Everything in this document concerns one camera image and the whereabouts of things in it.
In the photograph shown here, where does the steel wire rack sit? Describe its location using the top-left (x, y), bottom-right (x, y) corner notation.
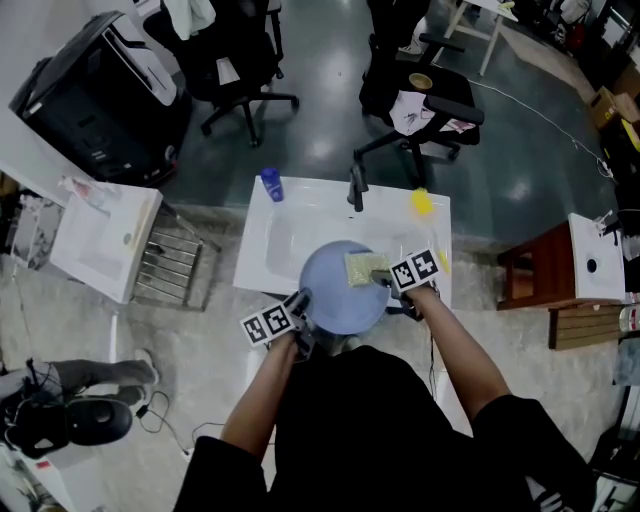
top-left (130, 202), bottom-right (222, 312)

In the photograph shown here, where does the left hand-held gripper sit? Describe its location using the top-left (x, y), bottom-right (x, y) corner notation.
top-left (239, 288), bottom-right (317, 361)

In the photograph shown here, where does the white paper sheet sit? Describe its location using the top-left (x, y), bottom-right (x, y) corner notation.
top-left (215, 56), bottom-right (240, 86)

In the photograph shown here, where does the clear pink plastic packet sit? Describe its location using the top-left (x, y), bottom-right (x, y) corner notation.
top-left (58, 174), bottom-right (109, 209)

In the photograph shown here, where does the black faucet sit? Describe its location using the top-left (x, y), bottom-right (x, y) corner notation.
top-left (347, 163), bottom-right (370, 213)

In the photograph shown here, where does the large blue plate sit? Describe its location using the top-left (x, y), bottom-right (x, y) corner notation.
top-left (298, 240), bottom-right (392, 335)

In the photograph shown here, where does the white ceramic sink basin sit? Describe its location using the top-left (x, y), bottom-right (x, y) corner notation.
top-left (232, 175), bottom-right (454, 309)

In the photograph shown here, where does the white table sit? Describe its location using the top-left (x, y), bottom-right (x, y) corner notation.
top-left (442, 0), bottom-right (519, 76)

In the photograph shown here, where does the cardboard box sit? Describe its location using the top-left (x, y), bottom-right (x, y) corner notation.
top-left (589, 64), bottom-right (640, 131)

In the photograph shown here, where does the black office chair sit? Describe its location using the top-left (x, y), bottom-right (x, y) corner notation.
top-left (144, 0), bottom-right (300, 147)
top-left (352, 32), bottom-right (485, 189)

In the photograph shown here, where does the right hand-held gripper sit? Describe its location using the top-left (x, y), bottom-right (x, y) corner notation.
top-left (370, 248), bottom-right (440, 321)

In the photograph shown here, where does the person's right white shoe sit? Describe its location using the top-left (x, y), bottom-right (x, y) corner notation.
top-left (329, 334), bottom-right (362, 354)

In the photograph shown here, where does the wooden slat crate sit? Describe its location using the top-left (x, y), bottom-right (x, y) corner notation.
top-left (548, 299), bottom-right (626, 351)

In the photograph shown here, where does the person's left forearm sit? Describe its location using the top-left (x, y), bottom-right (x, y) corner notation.
top-left (220, 332), bottom-right (301, 461)

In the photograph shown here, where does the white sink basin on rack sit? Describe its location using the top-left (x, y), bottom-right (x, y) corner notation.
top-left (48, 180), bottom-right (164, 305)

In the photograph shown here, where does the black equipment stand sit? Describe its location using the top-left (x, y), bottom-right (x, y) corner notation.
top-left (589, 384), bottom-right (640, 512)

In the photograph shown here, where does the person's black clothing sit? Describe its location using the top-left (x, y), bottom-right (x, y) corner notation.
top-left (172, 344), bottom-right (599, 512)

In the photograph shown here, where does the white towel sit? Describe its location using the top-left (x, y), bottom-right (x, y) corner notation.
top-left (162, 0), bottom-right (217, 41)

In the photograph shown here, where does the white control box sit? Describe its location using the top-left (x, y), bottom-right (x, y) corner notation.
top-left (0, 444), bottom-right (66, 512)

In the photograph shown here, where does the white floor cable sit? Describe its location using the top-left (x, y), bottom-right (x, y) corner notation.
top-left (464, 77), bottom-right (616, 179)

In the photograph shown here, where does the clear plastic bag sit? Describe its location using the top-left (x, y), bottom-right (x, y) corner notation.
top-left (614, 339), bottom-right (640, 386)

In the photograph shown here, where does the person's right forearm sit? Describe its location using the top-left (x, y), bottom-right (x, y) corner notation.
top-left (407, 284), bottom-right (510, 422)

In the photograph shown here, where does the white stained cloth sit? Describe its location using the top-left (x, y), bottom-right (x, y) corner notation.
top-left (388, 90), bottom-right (436, 136)

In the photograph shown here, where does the white sink top with hole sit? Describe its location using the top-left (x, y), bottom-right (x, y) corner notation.
top-left (567, 212), bottom-right (627, 301)

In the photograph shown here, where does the blue plastic bottle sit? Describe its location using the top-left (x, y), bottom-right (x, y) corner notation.
top-left (259, 167), bottom-right (285, 203)

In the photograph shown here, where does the yellow-green sponge cloth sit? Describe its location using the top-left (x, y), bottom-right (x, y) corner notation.
top-left (343, 251), bottom-right (392, 290)

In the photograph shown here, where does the brown wooden cabinet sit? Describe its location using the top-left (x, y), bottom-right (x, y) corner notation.
top-left (497, 220), bottom-right (581, 311)

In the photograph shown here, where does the black and white machine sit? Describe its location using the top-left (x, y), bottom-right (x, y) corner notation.
top-left (8, 10), bottom-right (194, 186)

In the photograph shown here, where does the black floor cable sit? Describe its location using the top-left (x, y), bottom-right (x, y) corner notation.
top-left (134, 389), bottom-right (226, 459)

